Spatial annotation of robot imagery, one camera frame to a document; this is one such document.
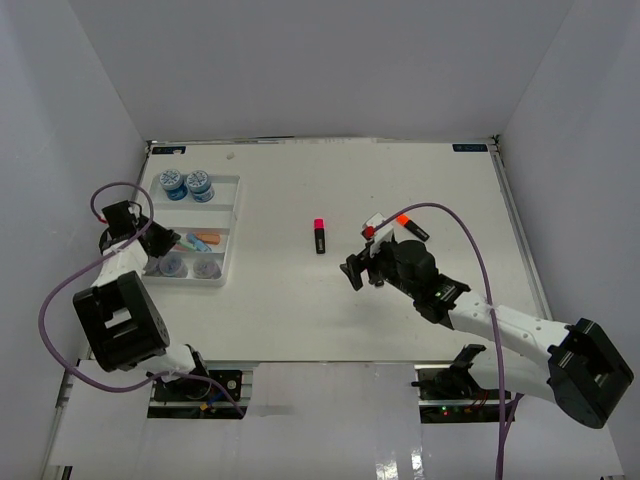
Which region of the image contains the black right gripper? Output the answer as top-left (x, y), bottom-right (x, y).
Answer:
top-left (341, 237), bottom-right (419, 300)

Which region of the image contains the clear jar of clips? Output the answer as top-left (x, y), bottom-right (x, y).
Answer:
top-left (144, 254), bottom-right (188, 278)

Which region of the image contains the blue stapler case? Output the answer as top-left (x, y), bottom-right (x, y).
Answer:
top-left (186, 233), bottom-right (211, 252)

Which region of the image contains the pink cap black highlighter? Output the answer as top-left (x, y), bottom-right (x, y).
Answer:
top-left (313, 218), bottom-right (326, 255)

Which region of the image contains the blue lidded jar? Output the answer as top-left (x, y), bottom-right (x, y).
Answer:
top-left (185, 170), bottom-right (215, 203)
top-left (159, 169), bottom-right (188, 201)

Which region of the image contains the orange cap black highlighter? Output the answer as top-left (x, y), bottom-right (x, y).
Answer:
top-left (396, 214), bottom-right (430, 242)

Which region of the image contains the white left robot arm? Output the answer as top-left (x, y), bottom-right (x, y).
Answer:
top-left (73, 201), bottom-right (212, 399)

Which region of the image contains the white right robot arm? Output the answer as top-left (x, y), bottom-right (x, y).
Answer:
top-left (340, 239), bottom-right (634, 429)

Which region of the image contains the white compartment tray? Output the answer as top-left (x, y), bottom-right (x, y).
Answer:
top-left (143, 172), bottom-right (241, 287)

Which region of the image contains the left blue table label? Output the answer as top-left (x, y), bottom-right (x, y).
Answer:
top-left (151, 146), bottom-right (186, 155)

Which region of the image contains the blue table label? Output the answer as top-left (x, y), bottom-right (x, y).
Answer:
top-left (452, 143), bottom-right (488, 153)
top-left (151, 146), bottom-right (186, 155)

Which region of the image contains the right blue table label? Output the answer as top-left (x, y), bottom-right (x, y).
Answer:
top-left (452, 143), bottom-right (488, 153)

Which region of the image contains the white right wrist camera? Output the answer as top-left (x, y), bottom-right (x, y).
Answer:
top-left (361, 212), bottom-right (394, 258)

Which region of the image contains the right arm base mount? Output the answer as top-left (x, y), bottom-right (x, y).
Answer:
top-left (411, 344), bottom-right (499, 425)

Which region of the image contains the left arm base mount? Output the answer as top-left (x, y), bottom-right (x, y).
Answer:
top-left (147, 369), bottom-right (249, 420)

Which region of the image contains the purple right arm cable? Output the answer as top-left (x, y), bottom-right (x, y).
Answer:
top-left (372, 202), bottom-right (525, 480)

